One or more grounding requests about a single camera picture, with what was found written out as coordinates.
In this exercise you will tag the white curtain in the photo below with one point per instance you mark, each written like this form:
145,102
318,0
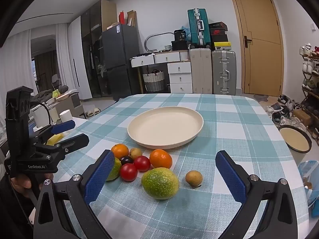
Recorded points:
15,67

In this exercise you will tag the red logo shoe box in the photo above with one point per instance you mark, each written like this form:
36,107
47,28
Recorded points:
218,32

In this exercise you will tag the beige suitcase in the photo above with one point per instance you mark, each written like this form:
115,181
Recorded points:
200,72

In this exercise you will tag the round black rimmed tray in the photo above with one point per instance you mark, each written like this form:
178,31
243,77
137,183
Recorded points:
295,138

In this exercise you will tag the cream round plate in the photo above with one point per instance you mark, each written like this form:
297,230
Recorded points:
165,127

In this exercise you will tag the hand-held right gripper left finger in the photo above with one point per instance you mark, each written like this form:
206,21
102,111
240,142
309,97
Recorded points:
99,176

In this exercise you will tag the grey curved tube frame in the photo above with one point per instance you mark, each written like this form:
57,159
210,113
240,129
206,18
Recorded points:
159,33

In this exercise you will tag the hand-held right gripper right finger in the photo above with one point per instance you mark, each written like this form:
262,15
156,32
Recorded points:
230,179

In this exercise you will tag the green speckled mango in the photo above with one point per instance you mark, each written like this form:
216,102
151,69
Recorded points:
160,183

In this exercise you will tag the dark grey refrigerator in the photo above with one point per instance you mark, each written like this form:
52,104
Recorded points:
119,54

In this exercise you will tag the small brown round fruit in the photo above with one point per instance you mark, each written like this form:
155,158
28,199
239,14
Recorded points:
135,152
194,178

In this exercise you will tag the black crate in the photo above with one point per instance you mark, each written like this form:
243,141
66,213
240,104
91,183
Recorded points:
179,45

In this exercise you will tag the pile of shoes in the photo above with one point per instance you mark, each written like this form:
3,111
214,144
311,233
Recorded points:
284,112

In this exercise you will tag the wicker basket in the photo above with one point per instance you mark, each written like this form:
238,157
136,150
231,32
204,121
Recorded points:
153,81

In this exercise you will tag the orange tangerine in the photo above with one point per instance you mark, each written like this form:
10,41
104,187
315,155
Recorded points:
161,158
120,151

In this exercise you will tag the person's left forearm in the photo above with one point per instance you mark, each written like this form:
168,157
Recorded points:
12,211

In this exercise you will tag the black shoe box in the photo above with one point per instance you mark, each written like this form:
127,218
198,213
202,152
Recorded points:
217,26

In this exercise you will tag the white wardrobe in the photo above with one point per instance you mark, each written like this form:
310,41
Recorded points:
77,62

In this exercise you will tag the white cylinder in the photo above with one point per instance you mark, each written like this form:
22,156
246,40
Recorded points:
66,116

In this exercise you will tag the teal suitcase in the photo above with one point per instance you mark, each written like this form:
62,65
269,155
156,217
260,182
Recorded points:
198,27

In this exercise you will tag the black printed box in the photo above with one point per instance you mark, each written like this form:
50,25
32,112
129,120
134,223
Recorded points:
180,35

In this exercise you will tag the shoe rack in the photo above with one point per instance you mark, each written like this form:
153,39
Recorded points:
310,79

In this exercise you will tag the red tomato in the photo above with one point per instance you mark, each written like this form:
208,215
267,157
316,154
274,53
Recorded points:
128,172
141,163

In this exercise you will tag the teal checked tablecloth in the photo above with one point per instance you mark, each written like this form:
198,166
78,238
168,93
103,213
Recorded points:
224,119

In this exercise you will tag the silver suitcase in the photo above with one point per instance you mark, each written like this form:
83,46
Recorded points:
224,72

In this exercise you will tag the yellow packet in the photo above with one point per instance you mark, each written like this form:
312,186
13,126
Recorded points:
54,139

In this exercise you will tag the white drawer desk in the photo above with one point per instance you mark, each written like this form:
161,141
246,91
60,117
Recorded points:
179,77

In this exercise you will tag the yellow black box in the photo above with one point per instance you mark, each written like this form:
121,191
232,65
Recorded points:
222,46

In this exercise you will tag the dark purple plum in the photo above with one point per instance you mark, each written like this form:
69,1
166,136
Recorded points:
126,159

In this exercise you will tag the wooden door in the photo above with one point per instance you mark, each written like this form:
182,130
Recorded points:
261,62

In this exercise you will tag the yellow-green mango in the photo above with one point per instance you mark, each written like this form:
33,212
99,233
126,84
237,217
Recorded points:
116,169

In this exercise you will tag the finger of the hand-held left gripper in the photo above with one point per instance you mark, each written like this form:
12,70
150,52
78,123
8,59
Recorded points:
62,127
74,140

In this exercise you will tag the dark glass door wardrobe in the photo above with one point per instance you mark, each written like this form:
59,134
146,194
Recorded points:
92,54

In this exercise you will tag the person's left hand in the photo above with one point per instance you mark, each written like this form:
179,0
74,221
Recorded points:
23,183

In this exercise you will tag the blue plastic bag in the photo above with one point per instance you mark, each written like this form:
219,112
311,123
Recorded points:
310,176

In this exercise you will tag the open cardboard box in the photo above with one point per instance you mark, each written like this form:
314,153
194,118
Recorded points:
131,18

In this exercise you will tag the brown cardboard box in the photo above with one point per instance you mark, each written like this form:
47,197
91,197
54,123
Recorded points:
72,104

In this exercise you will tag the pair of beige slippers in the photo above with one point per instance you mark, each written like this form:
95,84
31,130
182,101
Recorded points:
92,112

